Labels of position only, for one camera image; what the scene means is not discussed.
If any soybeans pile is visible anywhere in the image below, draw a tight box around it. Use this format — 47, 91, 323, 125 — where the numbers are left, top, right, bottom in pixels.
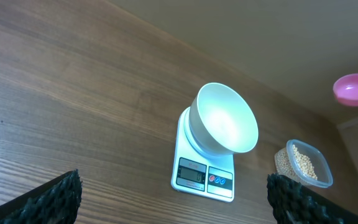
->
274, 145, 318, 184

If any clear plastic container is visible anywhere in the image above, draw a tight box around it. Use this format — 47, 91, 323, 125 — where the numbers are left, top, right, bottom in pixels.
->
274, 139, 333, 189

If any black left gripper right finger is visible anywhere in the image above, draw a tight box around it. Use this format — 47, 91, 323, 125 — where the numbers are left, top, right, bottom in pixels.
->
267, 174, 358, 224

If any white digital kitchen scale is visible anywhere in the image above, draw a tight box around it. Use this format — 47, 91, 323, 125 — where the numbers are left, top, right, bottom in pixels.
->
171, 108, 235, 202

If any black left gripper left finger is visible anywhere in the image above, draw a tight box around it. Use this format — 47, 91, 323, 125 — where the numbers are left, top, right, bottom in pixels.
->
0, 169, 82, 224

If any pink plastic measuring scoop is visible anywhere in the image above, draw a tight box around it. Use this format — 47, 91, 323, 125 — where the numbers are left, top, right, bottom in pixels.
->
333, 73, 358, 106

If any white bowl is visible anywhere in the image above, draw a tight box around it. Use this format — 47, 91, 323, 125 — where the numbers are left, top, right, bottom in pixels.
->
189, 83, 259, 155

